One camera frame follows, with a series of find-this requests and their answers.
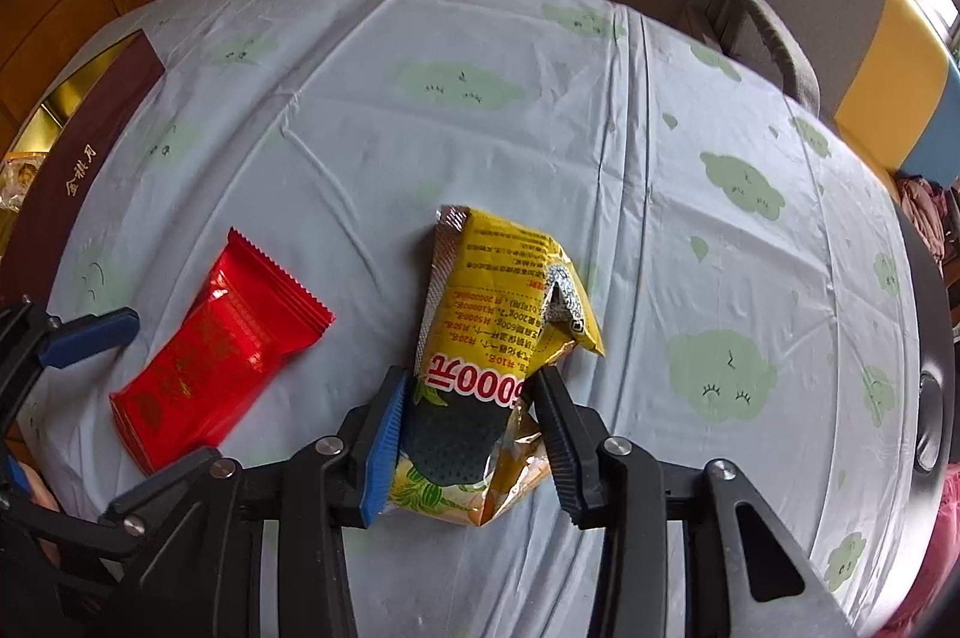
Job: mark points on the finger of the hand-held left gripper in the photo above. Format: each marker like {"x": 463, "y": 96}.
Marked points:
{"x": 161, "y": 484}
{"x": 90, "y": 334}

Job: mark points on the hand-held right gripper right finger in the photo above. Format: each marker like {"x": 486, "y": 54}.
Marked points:
{"x": 562, "y": 450}

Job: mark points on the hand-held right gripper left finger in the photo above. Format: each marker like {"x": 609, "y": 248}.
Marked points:
{"x": 379, "y": 450}

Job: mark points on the red gold-print snack packet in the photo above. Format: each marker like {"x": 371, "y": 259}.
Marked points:
{"x": 217, "y": 346}

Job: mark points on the gold-lined maroon tin box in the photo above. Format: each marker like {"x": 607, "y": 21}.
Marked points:
{"x": 82, "y": 158}

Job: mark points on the yellow silver-edged snack packet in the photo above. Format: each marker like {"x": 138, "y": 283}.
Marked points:
{"x": 495, "y": 278}

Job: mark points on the pale green-print tablecloth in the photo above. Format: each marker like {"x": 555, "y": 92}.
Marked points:
{"x": 600, "y": 158}

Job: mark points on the dark red cloth pile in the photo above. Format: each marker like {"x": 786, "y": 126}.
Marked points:
{"x": 926, "y": 207}

